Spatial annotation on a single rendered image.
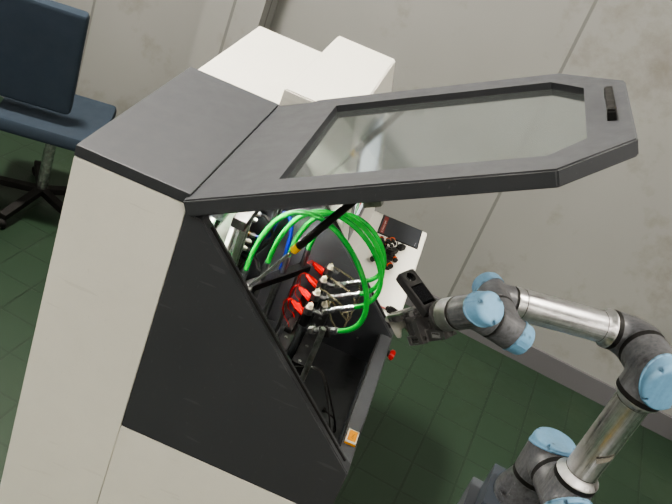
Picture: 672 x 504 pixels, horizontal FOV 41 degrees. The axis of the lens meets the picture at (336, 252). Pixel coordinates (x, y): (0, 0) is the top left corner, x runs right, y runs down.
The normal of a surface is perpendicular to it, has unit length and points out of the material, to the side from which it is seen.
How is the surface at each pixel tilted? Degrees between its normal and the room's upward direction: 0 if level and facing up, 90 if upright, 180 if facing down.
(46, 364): 90
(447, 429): 0
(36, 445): 90
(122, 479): 90
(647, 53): 90
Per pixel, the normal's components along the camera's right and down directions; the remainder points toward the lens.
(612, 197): -0.34, 0.37
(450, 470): 0.33, -0.81
